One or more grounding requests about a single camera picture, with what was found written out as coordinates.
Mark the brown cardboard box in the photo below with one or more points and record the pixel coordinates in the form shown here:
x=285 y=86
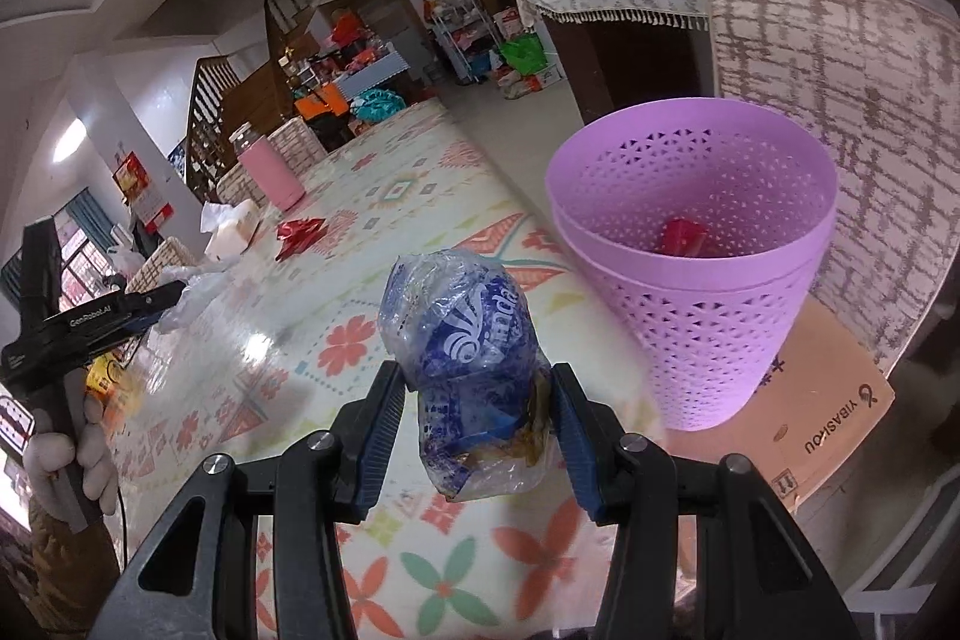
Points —
x=825 y=400

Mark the beige woven patterned chair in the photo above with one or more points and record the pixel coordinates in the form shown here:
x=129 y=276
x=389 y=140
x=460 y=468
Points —
x=847 y=108

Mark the red shiny wrapper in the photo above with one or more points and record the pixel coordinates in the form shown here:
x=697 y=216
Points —
x=300 y=235

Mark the clear crumpled plastic bag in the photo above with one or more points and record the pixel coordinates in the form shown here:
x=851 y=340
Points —
x=202 y=295

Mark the green shopping bag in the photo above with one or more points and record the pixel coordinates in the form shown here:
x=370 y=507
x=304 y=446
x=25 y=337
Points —
x=523 y=54

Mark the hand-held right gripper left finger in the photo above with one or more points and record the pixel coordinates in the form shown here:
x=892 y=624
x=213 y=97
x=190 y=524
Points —
x=379 y=437

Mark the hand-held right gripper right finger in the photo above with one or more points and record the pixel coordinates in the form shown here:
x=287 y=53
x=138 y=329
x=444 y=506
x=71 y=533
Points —
x=574 y=452

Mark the blue printed plastic bag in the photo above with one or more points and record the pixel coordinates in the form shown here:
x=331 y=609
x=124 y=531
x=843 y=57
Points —
x=457 y=325

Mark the person's left forearm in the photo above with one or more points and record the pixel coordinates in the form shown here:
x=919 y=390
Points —
x=67 y=572

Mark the orange box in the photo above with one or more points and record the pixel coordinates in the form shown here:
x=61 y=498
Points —
x=319 y=106

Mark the checked cover dining chair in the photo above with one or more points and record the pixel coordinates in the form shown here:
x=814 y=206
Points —
x=169 y=261
x=236 y=186
x=300 y=141

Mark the colourful patterned tablecloth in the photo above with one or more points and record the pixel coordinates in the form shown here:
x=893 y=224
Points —
x=360 y=250

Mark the teal mesh bag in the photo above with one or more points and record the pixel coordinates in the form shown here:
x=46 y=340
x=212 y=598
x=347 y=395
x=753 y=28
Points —
x=379 y=106

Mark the red snack packet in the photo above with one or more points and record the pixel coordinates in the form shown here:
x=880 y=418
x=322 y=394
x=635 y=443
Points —
x=681 y=237

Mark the dark wooden cabinet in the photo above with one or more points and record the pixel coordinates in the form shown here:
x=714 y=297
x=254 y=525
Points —
x=622 y=70

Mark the person's left hand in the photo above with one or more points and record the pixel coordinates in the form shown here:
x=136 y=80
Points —
x=94 y=452

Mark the grey corrugated panel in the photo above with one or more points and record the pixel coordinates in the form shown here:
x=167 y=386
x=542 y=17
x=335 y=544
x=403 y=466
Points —
x=367 y=74

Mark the wooden staircase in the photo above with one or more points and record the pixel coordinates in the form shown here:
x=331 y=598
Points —
x=225 y=100

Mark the pink sleeved bottle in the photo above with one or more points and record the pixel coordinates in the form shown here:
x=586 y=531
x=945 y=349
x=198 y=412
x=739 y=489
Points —
x=270 y=179

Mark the yellow snack packet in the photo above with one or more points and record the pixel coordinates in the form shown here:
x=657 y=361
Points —
x=103 y=377

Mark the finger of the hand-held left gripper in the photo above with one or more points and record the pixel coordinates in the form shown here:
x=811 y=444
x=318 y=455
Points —
x=142 y=326
x=157 y=299

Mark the white tissue box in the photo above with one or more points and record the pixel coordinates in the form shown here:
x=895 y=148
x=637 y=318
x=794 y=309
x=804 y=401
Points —
x=229 y=235

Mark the red wall calendar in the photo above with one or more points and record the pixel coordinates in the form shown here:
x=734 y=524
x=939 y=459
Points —
x=131 y=174

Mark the round wall lamp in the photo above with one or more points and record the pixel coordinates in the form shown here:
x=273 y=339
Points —
x=69 y=141

